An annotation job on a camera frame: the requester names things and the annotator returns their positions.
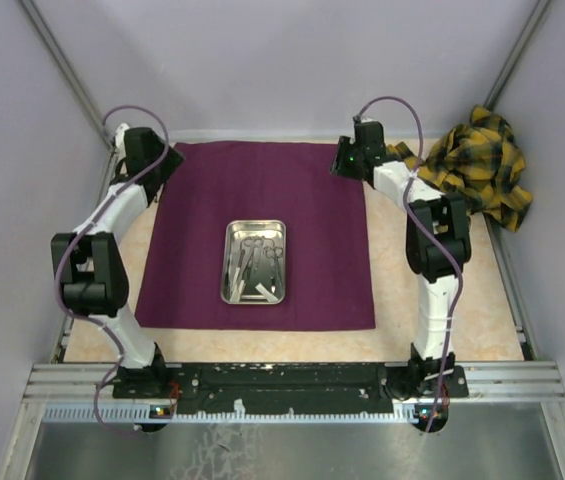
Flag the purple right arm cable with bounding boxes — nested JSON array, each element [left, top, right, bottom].
[[352, 95, 464, 434]]

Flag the purple cloth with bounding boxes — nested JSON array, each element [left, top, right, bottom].
[[135, 142, 375, 331]]

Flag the white packaged instrument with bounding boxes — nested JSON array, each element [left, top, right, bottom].
[[229, 250, 248, 303]]

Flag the aluminium frame rail front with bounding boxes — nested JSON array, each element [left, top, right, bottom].
[[23, 361, 565, 433]]

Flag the yellow plaid shirt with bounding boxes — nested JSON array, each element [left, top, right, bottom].
[[386, 104, 534, 235]]

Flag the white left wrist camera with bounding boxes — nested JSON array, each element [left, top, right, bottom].
[[112, 122, 130, 150]]

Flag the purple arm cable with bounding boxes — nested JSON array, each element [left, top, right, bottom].
[[51, 104, 169, 436], [352, 95, 464, 434]]

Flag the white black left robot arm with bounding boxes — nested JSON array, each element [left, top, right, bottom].
[[51, 124, 183, 397]]

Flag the steel forceps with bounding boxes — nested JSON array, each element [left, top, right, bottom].
[[264, 243, 284, 296]]

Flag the steel instrument tray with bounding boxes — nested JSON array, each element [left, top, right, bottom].
[[220, 220, 286, 306]]

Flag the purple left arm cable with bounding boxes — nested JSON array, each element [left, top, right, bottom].
[[51, 104, 169, 436]]

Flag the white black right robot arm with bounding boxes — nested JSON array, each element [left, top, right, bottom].
[[330, 117, 472, 396]]

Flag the surgical scissors steel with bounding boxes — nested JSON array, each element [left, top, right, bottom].
[[240, 236, 264, 282]]

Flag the white packaged blade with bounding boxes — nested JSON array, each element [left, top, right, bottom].
[[255, 283, 283, 304]]

